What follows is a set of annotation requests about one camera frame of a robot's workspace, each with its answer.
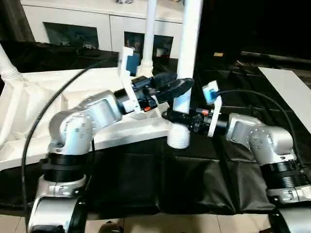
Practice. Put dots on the white plastic table top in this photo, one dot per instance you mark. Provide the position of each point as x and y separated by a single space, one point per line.
29 107

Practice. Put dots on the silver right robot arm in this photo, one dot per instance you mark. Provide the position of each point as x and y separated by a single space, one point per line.
262 145

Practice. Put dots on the small yellow label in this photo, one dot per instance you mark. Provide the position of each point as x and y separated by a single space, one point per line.
218 54

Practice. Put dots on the black mat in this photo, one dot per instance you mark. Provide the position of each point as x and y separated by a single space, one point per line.
160 184

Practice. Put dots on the white sideboard with glass doors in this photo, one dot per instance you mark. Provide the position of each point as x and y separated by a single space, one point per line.
97 22

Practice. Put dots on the black cabinet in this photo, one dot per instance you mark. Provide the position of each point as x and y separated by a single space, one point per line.
262 22

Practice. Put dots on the grey curtain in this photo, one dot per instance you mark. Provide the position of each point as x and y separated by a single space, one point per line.
12 19

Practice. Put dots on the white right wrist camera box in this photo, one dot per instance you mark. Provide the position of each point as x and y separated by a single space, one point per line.
213 102

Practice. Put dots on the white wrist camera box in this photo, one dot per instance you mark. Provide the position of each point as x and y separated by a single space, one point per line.
130 63
213 102

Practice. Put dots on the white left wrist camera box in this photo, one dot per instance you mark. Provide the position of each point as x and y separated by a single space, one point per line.
130 63

